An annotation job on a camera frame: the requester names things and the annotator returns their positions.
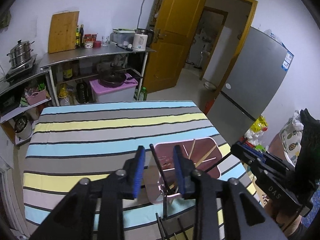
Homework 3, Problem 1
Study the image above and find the dark sauce bottle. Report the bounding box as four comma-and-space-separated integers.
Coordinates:
79, 24, 84, 47

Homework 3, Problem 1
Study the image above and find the green cloth on wall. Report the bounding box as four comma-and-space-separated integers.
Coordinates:
0, 11, 11, 29

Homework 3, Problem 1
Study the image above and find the red-lidded jar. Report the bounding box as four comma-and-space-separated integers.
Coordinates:
83, 34, 94, 49

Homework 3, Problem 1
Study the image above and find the green plastic bottle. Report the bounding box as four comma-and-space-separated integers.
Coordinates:
138, 87, 148, 101

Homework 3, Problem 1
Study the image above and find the induction cooker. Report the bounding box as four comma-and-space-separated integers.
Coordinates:
5, 54, 37, 81

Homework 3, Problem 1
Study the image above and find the rice cooker pot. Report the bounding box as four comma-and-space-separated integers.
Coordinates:
14, 115, 32, 140

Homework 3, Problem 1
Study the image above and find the wooden cutting board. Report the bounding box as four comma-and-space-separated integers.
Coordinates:
48, 11, 79, 54

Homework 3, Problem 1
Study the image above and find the black chopstick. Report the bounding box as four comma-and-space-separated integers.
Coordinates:
149, 144, 174, 194

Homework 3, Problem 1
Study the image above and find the metal kitchen shelf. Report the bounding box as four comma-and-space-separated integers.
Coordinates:
1, 44, 153, 146

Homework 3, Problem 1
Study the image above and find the purple-lidded storage box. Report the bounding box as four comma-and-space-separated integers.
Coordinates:
89, 74, 138, 103

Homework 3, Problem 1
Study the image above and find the striped tablecloth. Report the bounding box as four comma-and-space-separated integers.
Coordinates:
23, 101, 257, 232

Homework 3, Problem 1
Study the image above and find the clear plastic container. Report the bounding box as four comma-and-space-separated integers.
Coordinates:
110, 28, 135, 46

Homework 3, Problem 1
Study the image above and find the grey refrigerator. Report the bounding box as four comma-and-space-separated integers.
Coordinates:
206, 26, 295, 123

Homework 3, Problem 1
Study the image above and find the yellow wooden door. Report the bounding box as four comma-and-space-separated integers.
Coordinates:
143, 0, 206, 93

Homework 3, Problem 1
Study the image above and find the light wooden chopstick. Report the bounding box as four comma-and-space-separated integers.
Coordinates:
188, 139, 196, 159
195, 145, 217, 167

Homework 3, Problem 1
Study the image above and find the pink small basket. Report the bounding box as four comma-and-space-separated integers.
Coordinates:
24, 89, 47, 105

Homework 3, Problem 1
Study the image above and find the white electric kettle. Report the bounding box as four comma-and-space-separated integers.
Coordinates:
132, 28, 155, 50

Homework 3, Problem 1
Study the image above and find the pineapple print cloth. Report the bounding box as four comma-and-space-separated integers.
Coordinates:
279, 110, 304, 166

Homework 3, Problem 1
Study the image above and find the right hand of person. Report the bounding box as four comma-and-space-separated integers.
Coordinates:
264, 199, 302, 234

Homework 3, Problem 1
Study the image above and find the black frying pan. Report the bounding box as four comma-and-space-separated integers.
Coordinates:
98, 72, 142, 88

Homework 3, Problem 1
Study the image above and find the yellow plastic bag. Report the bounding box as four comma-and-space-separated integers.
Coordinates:
249, 115, 268, 133

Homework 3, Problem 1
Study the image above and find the pink plastic utensil holder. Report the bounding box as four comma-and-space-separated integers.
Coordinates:
143, 137, 222, 204

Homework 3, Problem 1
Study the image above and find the stainless steel steamer pot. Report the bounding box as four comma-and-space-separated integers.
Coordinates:
7, 40, 33, 68

